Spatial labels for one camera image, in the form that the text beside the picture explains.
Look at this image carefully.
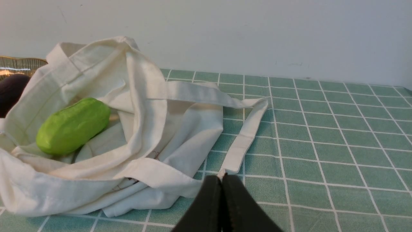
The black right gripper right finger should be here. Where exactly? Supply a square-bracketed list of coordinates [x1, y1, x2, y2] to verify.
[222, 174, 282, 232]

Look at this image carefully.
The green cucumber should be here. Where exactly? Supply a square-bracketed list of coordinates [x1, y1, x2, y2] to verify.
[36, 98, 111, 156]

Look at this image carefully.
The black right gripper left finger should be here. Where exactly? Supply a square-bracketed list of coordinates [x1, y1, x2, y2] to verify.
[172, 175, 222, 232]

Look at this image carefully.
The cream canvas tote bag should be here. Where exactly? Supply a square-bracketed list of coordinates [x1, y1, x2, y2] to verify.
[0, 36, 268, 217]

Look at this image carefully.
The dark purple eggplant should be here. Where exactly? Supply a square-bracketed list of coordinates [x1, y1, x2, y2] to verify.
[0, 73, 30, 118]

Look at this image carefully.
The green checkered tablecloth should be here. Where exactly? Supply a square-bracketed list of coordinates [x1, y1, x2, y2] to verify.
[0, 68, 412, 232]

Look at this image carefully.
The gold-rimmed glass plate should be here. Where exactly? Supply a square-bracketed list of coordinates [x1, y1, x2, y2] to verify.
[0, 56, 48, 81]

